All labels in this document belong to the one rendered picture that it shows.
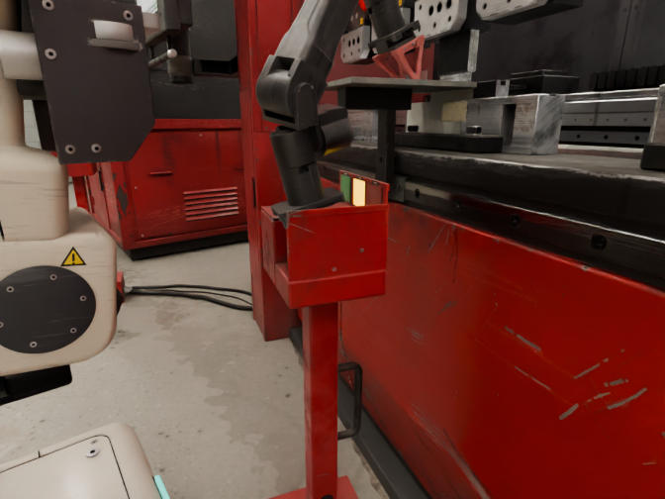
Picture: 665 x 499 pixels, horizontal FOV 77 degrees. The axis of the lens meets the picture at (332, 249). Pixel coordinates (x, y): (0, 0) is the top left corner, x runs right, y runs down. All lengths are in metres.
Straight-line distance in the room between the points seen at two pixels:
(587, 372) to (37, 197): 0.65
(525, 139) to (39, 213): 0.69
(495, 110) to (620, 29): 0.59
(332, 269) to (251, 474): 0.82
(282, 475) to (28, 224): 0.97
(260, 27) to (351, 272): 1.22
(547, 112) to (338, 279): 0.43
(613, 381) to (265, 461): 0.99
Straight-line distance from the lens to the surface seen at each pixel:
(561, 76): 1.09
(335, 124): 0.64
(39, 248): 0.55
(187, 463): 1.39
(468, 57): 0.93
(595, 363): 0.59
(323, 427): 0.86
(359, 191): 0.71
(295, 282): 0.61
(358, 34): 1.29
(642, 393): 0.57
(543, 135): 0.78
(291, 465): 1.33
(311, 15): 0.61
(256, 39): 1.69
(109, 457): 1.04
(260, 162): 1.67
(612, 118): 1.00
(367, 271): 0.65
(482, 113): 0.86
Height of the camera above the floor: 0.93
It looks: 17 degrees down
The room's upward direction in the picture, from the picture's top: straight up
